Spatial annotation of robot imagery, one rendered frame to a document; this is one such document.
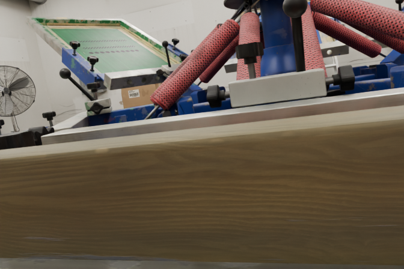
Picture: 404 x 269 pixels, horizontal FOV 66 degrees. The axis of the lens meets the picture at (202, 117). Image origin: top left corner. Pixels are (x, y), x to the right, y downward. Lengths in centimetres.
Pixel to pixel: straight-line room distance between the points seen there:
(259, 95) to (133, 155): 29
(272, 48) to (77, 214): 82
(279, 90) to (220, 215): 29
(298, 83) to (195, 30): 410
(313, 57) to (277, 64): 30
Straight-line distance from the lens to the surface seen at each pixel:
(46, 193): 20
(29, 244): 23
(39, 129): 55
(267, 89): 43
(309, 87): 43
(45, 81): 575
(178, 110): 81
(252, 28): 77
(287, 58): 94
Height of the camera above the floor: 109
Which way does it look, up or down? 7 degrees down
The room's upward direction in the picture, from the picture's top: 9 degrees counter-clockwise
